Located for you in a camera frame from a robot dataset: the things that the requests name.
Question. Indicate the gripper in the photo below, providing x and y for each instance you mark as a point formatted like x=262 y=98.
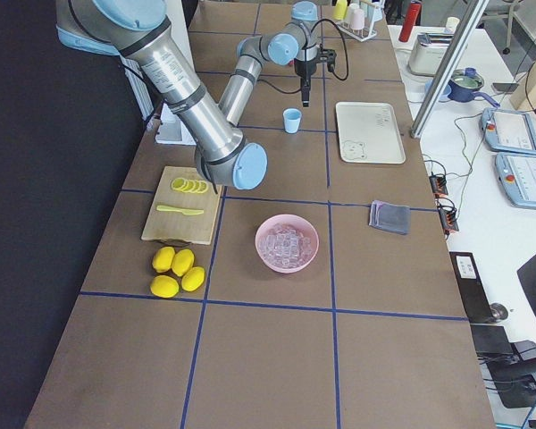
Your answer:
x=303 y=68

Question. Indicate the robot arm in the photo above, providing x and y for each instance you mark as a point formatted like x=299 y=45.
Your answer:
x=142 y=32

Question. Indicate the light blue cup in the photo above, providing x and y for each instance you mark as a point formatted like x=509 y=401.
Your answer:
x=291 y=120

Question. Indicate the pink cup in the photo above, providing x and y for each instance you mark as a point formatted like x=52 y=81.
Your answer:
x=356 y=19

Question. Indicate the white cup rack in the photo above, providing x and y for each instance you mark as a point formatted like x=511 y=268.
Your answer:
x=373 y=13

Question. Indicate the yellow cup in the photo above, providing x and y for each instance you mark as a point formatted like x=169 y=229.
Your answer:
x=340 y=10

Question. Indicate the pile of ice cubes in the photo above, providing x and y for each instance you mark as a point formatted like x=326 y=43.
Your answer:
x=285 y=246

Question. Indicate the cream bear tray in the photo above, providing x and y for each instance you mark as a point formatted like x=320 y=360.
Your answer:
x=368 y=133

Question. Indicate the cream toaster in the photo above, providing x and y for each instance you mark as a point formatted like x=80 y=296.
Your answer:
x=427 y=53

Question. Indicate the red bottle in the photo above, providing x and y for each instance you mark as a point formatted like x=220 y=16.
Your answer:
x=413 y=12

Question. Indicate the lemon slices row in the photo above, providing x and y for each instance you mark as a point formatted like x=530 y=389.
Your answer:
x=189 y=186

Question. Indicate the pink bowl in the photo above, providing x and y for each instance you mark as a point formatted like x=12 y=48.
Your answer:
x=296 y=221

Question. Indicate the folded grey cloth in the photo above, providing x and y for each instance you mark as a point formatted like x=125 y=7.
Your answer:
x=389 y=217

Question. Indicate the blue saucepan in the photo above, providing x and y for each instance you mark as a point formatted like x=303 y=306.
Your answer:
x=466 y=85

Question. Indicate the wooden cutting board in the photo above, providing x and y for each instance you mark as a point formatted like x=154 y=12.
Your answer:
x=196 y=229

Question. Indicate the yellow plastic knife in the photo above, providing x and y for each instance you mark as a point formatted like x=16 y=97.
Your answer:
x=179 y=210

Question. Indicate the yellow lemon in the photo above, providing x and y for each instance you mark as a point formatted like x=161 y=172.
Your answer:
x=164 y=286
x=193 y=279
x=182 y=262
x=162 y=259

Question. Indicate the teach pendant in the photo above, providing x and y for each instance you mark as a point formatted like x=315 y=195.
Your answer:
x=508 y=131
x=517 y=174

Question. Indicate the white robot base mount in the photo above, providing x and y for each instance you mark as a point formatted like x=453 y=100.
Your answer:
x=180 y=14

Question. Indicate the aluminium frame post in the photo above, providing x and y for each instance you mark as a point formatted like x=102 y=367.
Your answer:
x=474 y=11

